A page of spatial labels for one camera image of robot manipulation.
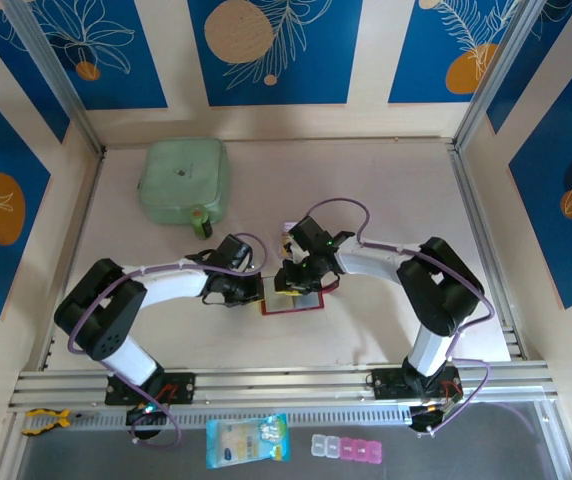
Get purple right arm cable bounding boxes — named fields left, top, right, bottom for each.
left=303, top=198, right=496, bottom=439

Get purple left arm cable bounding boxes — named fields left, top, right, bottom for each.
left=68, top=232, right=269, bottom=449

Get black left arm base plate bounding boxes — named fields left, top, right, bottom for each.
left=104, top=372, right=197, bottom=406

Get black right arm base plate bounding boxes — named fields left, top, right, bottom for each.
left=368, top=367, right=463, bottom=401

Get small green bottle orange cap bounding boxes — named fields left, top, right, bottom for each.
left=188, top=205, right=215, bottom=239

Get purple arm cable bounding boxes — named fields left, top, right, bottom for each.
left=303, top=198, right=496, bottom=439
left=68, top=232, right=269, bottom=449

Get red card holder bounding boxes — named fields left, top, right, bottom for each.
left=259, top=276, right=341, bottom=317

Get white pink pill organiser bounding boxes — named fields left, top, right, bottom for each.
left=310, top=433, right=383, bottom=465

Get aluminium frame post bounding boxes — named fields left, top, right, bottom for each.
left=453, top=0, right=557, bottom=151
left=1, top=0, right=106, bottom=154

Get black arm base electronics box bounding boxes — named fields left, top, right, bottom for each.
left=408, top=397, right=462, bottom=434
left=124, top=402, right=167, bottom=441

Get grey slotted cable duct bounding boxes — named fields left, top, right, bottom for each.
left=70, top=407, right=412, bottom=429

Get yellow handled pliers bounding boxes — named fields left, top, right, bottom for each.
left=20, top=407, right=90, bottom=436

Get aluminium side rail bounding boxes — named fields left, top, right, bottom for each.
left=448, top=142, right=526, bottom=362
left=38, top=149, right=107, bottom=372

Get mint green zip pouch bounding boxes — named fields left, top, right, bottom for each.
left=137, top=138, right=231, bottom=226

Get blue wet wipes packet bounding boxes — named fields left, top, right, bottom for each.
left=205, top=412, right=291, bottom=470

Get aluminium mounting rail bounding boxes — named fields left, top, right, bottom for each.
left=8, top=367, right=560, bottom=416

